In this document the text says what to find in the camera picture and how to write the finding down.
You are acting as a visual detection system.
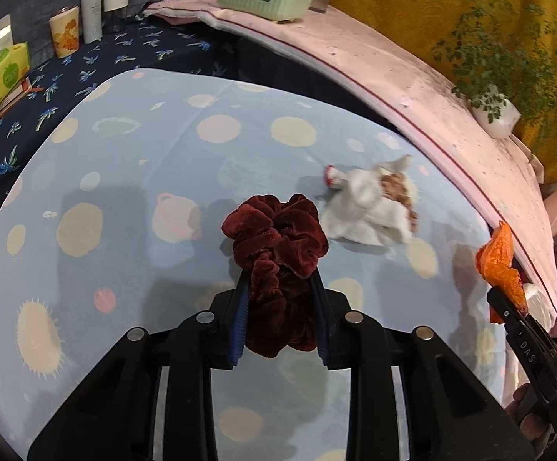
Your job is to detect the small orange plastic bag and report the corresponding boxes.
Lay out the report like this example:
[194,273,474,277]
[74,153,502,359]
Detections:
[474,221,529,315]

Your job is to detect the dark red velvet scrunchie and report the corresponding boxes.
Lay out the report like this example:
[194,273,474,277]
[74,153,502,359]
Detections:
[221,194,328,358]

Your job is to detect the white trash bag bin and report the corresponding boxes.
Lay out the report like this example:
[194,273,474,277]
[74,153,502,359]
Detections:
[523,283,555,332]

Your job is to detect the person's right hand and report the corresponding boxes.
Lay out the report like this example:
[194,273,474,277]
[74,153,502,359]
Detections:
[504,383,554,452]

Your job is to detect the light blue dotted tablecloth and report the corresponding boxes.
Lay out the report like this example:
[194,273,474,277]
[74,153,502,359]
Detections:
[0,69,505,455]

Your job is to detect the pink quilted cover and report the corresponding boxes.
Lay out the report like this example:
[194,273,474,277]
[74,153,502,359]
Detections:
[144,0,557,311]

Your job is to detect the brown leopard scrunchie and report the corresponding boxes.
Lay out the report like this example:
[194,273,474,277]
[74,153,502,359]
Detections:
[381,173,418,232]

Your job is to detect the potted plant white pot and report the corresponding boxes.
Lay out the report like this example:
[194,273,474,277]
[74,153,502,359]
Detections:
[432,0,557,155]

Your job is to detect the mustard yellow blanket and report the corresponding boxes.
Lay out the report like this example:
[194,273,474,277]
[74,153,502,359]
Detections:
[328,0,557,186]

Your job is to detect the navy patterned cloth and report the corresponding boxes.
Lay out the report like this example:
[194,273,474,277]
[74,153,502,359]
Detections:
[0,17,237,208]

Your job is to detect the orange patterned cup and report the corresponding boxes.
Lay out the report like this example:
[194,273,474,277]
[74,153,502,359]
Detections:
[49,6,79,58]

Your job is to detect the white cosmetic tube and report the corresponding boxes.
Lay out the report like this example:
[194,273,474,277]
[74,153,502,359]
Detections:
[80,0,102,44]

